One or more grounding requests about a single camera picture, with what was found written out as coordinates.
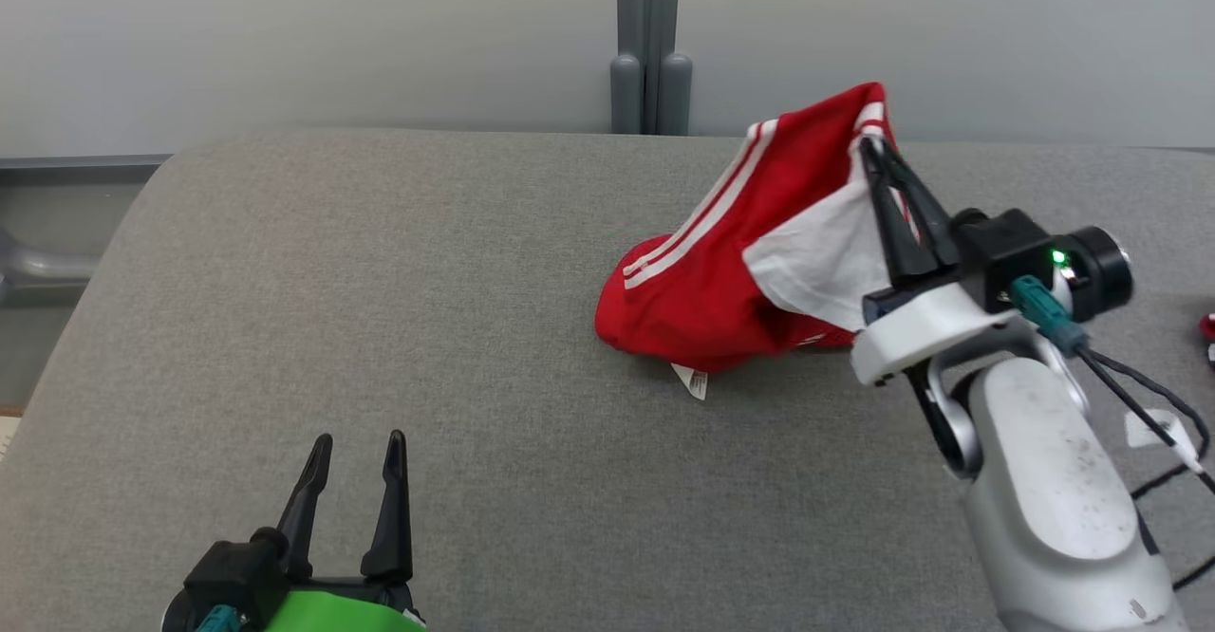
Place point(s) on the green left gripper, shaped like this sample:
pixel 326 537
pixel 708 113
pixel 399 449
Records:
pixel 342 613

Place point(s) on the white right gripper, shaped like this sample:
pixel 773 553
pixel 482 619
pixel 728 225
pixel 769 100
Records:
pixel 921 328

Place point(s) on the red white sports jersey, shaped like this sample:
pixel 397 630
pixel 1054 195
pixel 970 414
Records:
pixel 702 309

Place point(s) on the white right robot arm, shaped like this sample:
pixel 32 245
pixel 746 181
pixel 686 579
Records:
pixel 1044 480

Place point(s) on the grey fabric sofa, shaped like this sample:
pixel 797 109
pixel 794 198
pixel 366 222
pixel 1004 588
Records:
pixel 427 328

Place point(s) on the red knit garment white trim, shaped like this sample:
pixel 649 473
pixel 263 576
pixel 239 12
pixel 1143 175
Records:
pixel 1208 328

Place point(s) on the grey curved pipe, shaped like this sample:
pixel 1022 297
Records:
pixel 38 267

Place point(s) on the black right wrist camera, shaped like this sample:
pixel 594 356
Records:
pixel 1006 252

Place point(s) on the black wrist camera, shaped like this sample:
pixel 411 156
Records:
pixel 233 570
pixel 1006 252

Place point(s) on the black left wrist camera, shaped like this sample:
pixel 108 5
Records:
pixel 233 570

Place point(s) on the teal right camera connector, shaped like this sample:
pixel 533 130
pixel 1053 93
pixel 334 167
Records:
pixel 1044 314

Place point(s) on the teal camera connector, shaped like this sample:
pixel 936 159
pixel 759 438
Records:
pixel 1044 314
pixel 216 621

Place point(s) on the teal left camera connector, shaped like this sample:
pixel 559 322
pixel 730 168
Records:
pixel 216 621

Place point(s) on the grey partition post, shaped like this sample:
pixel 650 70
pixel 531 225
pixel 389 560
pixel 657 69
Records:
pixel 650 44

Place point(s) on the grey baseboard rail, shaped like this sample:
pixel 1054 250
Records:
pixel 76 169

